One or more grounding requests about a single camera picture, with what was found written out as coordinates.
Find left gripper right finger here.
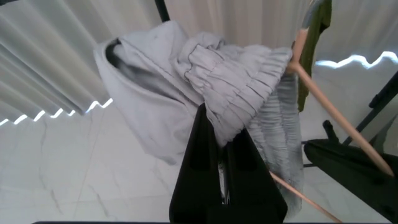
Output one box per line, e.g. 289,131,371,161
222,128,289,223

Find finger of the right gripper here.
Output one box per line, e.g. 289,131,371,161
303,138,398,223

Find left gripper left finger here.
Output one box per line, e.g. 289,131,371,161
169,103,223,223

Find pink clothes hanger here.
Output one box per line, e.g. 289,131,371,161
269,0,396,223

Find pale grey shorts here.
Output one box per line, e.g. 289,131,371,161
93,20,305,218

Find green printed shirt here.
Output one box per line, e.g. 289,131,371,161
297,0,333,113

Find black clothes rack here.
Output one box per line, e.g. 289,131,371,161
154,0,398,169

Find white curtain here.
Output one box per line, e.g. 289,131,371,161
0,0,398,125

